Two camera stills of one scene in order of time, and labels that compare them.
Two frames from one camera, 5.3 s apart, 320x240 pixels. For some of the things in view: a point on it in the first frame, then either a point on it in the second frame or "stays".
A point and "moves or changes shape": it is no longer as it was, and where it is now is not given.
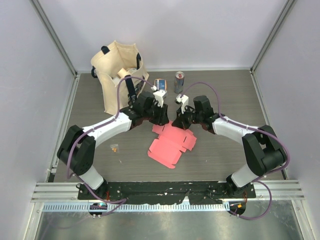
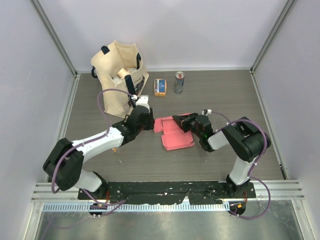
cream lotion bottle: x=122 y=72 stays
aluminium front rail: x=281 y=190 stays
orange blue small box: x=161 y=84 stays
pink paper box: x=167 y=149 moves or changes shape
